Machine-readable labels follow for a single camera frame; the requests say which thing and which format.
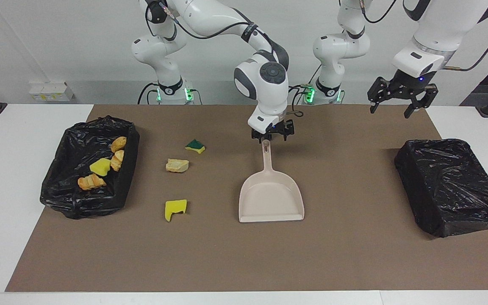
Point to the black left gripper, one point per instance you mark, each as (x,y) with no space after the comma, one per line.
(409,84)

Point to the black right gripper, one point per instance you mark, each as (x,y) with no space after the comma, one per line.
(274,129)

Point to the beige plastic dustpan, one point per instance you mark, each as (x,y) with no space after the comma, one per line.
(271,199)

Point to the green and yellow sponge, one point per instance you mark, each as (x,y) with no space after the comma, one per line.
(194,145)

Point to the tan toast piece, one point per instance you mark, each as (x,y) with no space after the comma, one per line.
(177,165)

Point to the notched yellow sponge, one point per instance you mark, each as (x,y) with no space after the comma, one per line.
(172,209)

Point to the brown bread bun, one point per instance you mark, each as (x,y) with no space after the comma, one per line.
(118,144)

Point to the pale bread chunk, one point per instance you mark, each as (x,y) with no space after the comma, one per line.
(117,161)

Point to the yellow sponge chunk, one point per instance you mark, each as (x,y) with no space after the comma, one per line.
(100,167)

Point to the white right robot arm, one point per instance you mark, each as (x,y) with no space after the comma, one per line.
(265,84)

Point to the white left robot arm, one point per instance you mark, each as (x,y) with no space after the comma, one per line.
(434,25)

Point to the bin covered by black bag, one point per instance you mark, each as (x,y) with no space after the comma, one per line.
(451,182)

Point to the open bin with black bag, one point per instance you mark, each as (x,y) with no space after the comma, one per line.
(70,156)

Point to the brown table mat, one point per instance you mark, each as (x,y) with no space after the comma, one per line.
(244,250)

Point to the orange croissant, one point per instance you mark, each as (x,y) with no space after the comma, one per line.
(91,182)

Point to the white wall power strip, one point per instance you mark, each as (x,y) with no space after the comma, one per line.
(51,91)

